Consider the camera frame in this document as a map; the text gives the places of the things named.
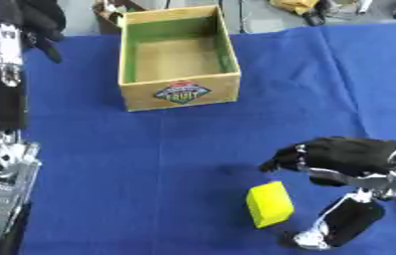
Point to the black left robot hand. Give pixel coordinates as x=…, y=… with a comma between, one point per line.
x=7, y=99

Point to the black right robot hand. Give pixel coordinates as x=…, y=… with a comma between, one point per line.
x=346, y=156

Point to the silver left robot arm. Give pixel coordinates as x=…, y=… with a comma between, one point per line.
x=1, y=186

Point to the tan cardboard box green inside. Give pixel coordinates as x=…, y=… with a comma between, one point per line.
x=178, y=89

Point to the yellow block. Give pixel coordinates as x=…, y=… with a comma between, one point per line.
x=269, y=205

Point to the brown chair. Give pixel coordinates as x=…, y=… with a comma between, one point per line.
x=107, y=15

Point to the black bag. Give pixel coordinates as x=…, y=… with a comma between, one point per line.
x=314, y=18

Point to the yellow bag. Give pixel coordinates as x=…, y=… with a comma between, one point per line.
x=293, y=5

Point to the black tripod leg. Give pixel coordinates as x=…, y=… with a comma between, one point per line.
x=242, y=16

